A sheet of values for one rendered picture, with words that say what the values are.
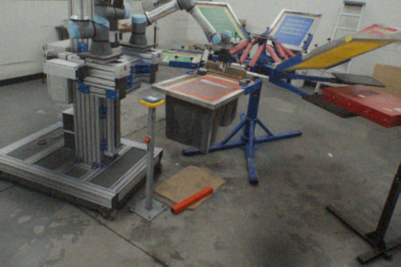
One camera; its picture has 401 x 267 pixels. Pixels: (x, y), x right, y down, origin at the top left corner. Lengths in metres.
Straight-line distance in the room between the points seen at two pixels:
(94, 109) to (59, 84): 0.34
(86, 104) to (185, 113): 0.80
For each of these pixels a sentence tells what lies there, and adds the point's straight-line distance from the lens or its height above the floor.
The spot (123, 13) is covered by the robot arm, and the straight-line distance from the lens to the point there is 2.00.
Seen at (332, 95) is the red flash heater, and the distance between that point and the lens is 2.54.
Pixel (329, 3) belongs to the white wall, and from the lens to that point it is 6.65.
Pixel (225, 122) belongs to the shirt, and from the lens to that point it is 2.62.
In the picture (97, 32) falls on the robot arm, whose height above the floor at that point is 1.41.
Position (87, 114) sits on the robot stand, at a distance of 2.71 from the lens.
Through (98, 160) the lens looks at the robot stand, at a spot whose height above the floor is 0.29.
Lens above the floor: 1.76
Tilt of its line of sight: 20 degrees down
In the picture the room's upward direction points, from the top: 6 degrees clockwise
